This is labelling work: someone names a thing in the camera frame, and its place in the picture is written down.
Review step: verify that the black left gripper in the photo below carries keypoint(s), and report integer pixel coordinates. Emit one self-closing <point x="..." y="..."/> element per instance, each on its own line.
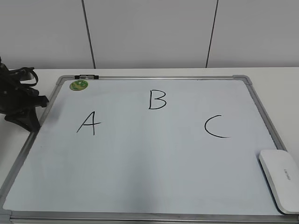
<point x="18" y="98"/>

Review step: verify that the white whiteboard eraser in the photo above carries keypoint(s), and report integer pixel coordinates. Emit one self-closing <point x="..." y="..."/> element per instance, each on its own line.
<point x="282" y="174"/>

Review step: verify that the white board with aluminium frame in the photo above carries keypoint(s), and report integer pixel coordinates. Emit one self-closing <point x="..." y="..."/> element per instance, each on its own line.
<point x="151" y="150"/>

